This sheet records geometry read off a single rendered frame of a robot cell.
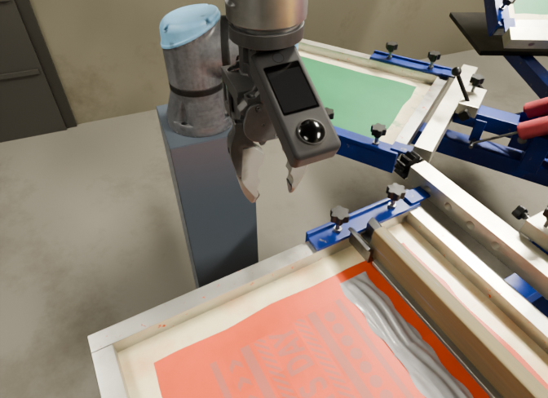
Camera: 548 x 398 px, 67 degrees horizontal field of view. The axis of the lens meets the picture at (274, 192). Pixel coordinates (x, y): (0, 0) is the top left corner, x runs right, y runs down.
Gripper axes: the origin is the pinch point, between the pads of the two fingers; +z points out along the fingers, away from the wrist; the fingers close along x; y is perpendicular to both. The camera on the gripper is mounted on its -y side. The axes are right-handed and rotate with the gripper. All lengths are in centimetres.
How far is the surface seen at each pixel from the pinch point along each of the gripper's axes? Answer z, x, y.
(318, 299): 40.8, -12.6, 6.8
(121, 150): 136, 30, 213
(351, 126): 41, -50, 61
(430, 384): 40.1, -23.5, -16.3
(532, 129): 29, -86, 28
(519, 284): 44, -58, -4
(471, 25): 41, -145, 117
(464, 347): 35.0, -30.5, -14.2
